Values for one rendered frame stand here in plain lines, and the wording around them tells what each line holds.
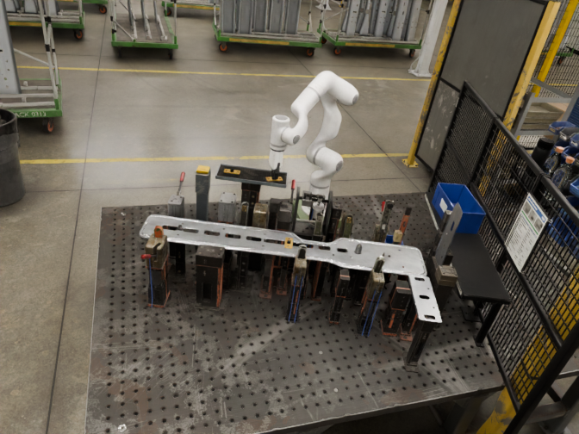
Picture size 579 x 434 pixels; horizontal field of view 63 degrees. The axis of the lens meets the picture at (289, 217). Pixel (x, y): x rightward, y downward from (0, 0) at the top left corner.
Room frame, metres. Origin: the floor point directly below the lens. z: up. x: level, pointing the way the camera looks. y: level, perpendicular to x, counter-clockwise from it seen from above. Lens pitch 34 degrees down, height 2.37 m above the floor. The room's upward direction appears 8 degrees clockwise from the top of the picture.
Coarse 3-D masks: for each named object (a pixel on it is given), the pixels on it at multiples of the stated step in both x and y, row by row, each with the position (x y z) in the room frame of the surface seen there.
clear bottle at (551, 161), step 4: (556, 148) 1.96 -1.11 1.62; (560, 148) 1.94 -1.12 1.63; (556, 152) 1.95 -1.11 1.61; (560, 152) 1.94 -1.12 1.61; (552, 156) 1.95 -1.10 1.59; (556, 156) 1.94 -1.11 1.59; (560, 156) 1.94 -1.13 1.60; (548, 160) 1.95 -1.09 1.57; (552, 160) 1.93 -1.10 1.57; (556, 160) 1.93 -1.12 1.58; (560, 160) 1.93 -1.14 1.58; (544, 164) 1.96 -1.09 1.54; (548, 164) 1.93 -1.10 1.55; (552, 164) 1.92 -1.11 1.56; (556, 164) 1.92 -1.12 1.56; (560, 164) 1.93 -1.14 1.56; (544, 168) 1.95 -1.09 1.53; (548, 168) 1.93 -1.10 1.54; (552, 168) 1.92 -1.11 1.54; (556, 168) 1.92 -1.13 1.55; (548, 172) 1.93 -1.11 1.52; (552, 172) 1.92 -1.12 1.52
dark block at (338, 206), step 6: (336, 204) 2.04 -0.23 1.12; (336, 210) 2.01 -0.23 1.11; (330, 216) 2.06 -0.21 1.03; (336, 216) 2.01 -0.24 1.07; (330, 222) 2.01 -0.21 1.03; (336, 222) 2.01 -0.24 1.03; (330, 228) 2.01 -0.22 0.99; (336, 228) 2.01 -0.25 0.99; (330, 234) 2.01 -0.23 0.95; (330, 240) 2.01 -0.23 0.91
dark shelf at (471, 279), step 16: (432, 192) 2.49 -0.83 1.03; (432, 208) 2.30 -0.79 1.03; (464, 240) 2.02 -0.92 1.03; (480, 240) 2.04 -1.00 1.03; (464, 256) 1.89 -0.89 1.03; (480, 256) 1.90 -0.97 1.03; (464, 272) 1.75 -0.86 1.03; (480, 272) 1.77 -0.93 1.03; (496, 272) 1.79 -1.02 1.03; (464, 288) 1.63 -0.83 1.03; (480, 288) 1.65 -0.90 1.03; (496, 288) 1.67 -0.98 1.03
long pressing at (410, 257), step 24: (168, 216) 1.89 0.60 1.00; (168, 240) 1.71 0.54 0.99; (192, 240) 1.73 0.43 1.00; (216, 240) 1.76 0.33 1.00; (240, 240) 1.78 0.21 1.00; (336, 240) 1.89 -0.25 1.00; (360, 240) 1.92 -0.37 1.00; (336, 264) 1.72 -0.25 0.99; (360, 264) 1.73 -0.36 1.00; (384, 264) 1.76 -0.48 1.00; (408, 264) 1.79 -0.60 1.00
